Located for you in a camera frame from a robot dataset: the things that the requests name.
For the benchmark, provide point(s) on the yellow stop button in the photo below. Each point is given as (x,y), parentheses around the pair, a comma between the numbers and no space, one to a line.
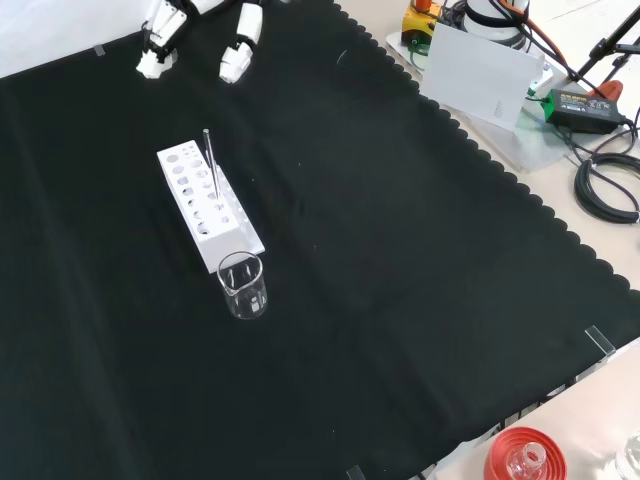
(420,22)

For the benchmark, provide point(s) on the white test tube rack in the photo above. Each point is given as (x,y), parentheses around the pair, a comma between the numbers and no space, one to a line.
(220,240)

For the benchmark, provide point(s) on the black power adapter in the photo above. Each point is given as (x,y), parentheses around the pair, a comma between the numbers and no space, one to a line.
(585,107)

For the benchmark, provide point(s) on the clear round-bottom flask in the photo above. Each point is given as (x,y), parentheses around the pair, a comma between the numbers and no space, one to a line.
(530,457)

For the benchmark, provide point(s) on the pale board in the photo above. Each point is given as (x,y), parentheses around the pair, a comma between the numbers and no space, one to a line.
(475,70)

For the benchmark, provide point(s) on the grey base plate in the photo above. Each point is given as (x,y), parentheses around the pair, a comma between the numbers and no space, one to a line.
(540,145)

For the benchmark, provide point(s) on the orange clamp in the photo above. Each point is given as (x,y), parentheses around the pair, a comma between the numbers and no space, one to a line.
(610,90)

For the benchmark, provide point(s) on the clear glass rod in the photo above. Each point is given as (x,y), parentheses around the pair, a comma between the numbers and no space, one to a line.
(210,160)

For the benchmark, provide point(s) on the black bench cloth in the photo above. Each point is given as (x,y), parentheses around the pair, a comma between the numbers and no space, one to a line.
(350,250)

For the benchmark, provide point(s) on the black tripod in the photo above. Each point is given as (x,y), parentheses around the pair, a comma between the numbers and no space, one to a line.
(600,50)

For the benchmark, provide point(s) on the clear cloth clip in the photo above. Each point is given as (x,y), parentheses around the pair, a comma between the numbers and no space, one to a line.
(355,472)
(600,342)
(99,50)

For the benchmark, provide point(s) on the clear glass beaker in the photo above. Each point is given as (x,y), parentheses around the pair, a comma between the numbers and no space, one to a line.
(245,300)

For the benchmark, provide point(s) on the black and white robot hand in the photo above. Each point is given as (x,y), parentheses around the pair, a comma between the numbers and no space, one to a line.
(248,25)

